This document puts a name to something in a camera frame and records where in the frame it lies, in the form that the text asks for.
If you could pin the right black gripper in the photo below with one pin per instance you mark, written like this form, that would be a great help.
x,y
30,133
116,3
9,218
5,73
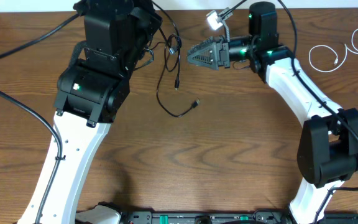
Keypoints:
x,y
219,54

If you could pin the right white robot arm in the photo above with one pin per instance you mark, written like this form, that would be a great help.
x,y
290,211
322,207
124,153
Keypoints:
x,y
328,150

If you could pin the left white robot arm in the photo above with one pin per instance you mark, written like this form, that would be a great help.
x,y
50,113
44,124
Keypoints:
x,y
90,92

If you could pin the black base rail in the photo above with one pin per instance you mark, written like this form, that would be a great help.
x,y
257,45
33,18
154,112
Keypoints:
x,y
107,212

